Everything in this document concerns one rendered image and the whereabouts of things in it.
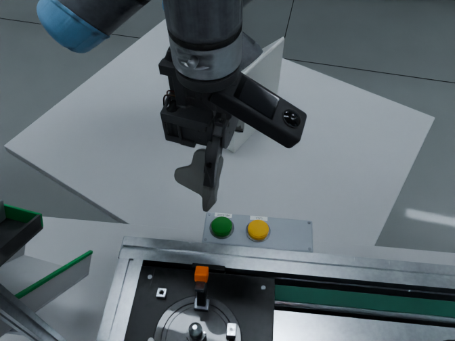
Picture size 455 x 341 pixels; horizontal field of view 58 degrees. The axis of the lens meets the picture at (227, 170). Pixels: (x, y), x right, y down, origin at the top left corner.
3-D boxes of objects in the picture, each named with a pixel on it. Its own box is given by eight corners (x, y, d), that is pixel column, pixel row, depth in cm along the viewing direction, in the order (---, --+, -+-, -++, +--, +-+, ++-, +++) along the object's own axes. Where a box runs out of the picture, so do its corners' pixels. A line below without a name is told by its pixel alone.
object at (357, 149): (171, 21, 143) (170, 13, 141) (430, 124, 114) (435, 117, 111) (8, 152, 108) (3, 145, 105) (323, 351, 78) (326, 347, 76)
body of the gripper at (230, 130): (186, 104, 58) (177, 31, 48) (245, 118, 56) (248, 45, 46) (165, 145, 54) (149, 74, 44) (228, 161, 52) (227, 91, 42)
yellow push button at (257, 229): (248, 223, 81) (248, 218, 80) (268, 224, 81) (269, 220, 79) (246, 241, 79) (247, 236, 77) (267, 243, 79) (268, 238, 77)
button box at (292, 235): (207, 225, 87) (206, 210, 82) (307, 234, 85) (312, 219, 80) (202, 256, 83) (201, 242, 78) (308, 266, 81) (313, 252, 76)
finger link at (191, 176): (175, 201, 58) (183, 139, 55) (214, 212, 57) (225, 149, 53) (166, 210, 55) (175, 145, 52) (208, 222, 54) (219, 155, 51)
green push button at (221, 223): (212, 220, 82) (212, 214, 80) (233, 222, 81) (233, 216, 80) (210, 238, 79) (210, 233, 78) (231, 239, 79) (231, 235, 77)
